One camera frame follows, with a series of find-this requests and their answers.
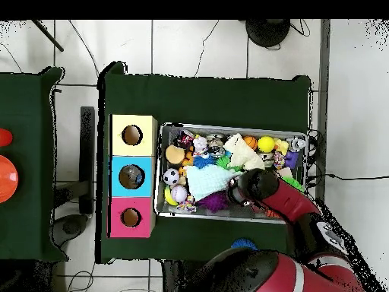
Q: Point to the black round stand base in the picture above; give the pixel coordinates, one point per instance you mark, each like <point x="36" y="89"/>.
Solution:
<point x="267" y="31"/>

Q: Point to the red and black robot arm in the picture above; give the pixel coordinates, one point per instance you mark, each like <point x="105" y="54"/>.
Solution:
<point x="273" y="194"/>

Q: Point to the black upright panel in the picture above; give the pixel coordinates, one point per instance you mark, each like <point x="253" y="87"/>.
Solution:
<point x="87" y="158"/>

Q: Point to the yellow smiley ball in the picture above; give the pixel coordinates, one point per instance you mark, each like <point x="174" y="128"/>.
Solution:
<point x="265" y="144"/>

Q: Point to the plain blue spiky ball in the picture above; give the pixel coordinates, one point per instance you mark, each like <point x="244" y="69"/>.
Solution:
<point x="244" y="244"/>

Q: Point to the white baseball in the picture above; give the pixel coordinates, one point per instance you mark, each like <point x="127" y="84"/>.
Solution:
<point x="179" y="194"/>

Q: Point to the yellow toy banana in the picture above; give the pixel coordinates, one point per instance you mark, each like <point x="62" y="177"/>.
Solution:
<point x="169" y="196"/>

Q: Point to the small orange basketball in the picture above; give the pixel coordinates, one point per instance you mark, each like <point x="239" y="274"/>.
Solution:
<point x="250" y="142"/>

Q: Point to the small soccer ball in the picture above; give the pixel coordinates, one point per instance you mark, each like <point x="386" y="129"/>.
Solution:
<point x="171" y="177"/>

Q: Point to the purple spiky toy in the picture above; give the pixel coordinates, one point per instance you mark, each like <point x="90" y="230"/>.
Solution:
<point x="213" y="202"/>

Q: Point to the dark green side table cloth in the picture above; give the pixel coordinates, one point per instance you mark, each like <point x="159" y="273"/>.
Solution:
<point x="30" y="231"/>

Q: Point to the small red object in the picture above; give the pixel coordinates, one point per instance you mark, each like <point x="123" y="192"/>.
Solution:
<point x="4" y="137"/>

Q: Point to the orange disc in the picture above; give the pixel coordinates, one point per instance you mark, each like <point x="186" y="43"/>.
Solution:
<point x="7" y="179"/>

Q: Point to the cream yellow knitted cloth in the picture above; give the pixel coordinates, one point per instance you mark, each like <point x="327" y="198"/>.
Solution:
<point x="243" y="152"/>

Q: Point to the pale blue waffle cloth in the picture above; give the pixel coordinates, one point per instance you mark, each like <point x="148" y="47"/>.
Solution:
<point x="209" y="181"/>

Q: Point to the wooden box with three holes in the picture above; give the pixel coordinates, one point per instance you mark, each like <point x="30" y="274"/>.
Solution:
<point x="132" y="182"/>

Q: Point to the grey round floor base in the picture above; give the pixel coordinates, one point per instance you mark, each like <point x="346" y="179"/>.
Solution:
<point x="72" y="226"/>

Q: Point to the shallow clear mesh bin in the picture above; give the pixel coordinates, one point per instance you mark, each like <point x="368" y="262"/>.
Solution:
<point x="167" y="213"/>

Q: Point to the small yellow rubber duck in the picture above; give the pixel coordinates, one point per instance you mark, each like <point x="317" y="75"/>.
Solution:
<point x="281" y="146"/>

